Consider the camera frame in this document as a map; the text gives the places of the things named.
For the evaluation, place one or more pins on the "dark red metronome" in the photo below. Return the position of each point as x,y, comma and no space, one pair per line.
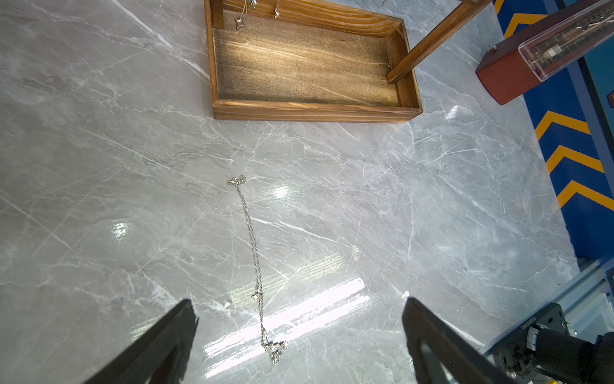
531,56

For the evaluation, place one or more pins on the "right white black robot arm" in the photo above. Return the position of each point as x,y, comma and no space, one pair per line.
571,360

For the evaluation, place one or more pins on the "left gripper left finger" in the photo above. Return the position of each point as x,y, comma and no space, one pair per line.
160,355

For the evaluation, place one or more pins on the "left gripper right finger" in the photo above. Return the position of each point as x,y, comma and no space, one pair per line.
437,350

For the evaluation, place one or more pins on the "wooden jewelry display stand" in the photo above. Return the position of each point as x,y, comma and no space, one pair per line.
317,61

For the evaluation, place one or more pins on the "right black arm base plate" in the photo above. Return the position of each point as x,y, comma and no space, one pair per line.
514,358

